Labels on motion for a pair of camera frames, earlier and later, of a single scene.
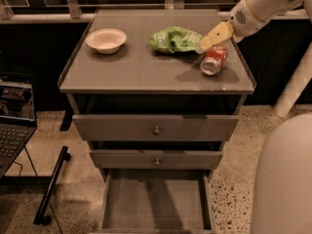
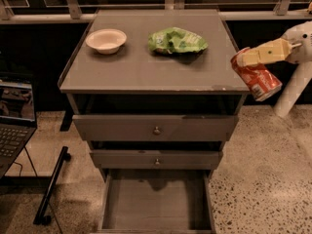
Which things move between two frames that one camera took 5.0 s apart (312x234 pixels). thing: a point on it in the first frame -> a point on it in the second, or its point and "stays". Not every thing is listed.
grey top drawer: x=155 y=128 stays
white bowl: x=106 y=40 stays
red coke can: x=213 y=60 -> x=259 y=80
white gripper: x=246 y=20 -> x=301 y=44
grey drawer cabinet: x=156 y=124 stays
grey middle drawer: x=156 y=159 stays
